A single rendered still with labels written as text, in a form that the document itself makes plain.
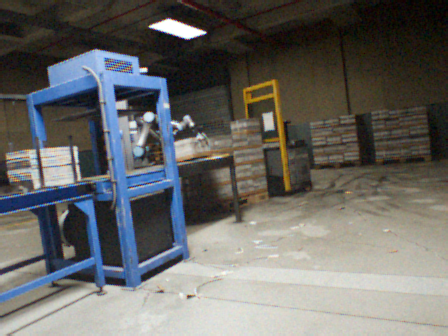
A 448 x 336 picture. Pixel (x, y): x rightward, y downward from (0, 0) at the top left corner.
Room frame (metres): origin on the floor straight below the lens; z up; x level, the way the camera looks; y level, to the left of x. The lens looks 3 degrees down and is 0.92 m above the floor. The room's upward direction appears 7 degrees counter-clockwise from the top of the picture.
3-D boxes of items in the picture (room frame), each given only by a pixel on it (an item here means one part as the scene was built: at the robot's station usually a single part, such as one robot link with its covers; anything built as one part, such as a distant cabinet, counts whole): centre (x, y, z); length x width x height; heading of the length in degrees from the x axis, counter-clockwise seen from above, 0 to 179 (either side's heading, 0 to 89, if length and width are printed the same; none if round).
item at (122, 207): (2.58, 0.72, 0.77); 0.09 x 0.09 x 1.55; 58
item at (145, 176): (3.06, 0.93, 0.75); 0.70 x 0.65 x 0.10; 148
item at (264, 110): (6.06, -0.85, 1.27); 0.57 x 0.01 x 0.65; 37
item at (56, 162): (2.58, 1.23, 0.93); 0.38 x 0.30 x 0.26; 148
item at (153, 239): (3.06, 0.93, 0.38); 0.94 x 0.69 x 0.63; 58
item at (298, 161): (6.28, -1.12, 0.40); 0.69 x 0.55 x 0.80; 37
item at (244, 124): (5.79, -0.48, 0.65); 0.39 x 0.30 x 1.29; 37
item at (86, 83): (3.06, 0.93, 1.50); 0.94 x 0.68 x 0.10; 58
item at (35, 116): (3.03, 1.46, 0.77); 0.09 x 0.09 x 1.55; 58
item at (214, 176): (5.35, 0.09, 0.42); 1.17 x 0.39 x 0.83; 127
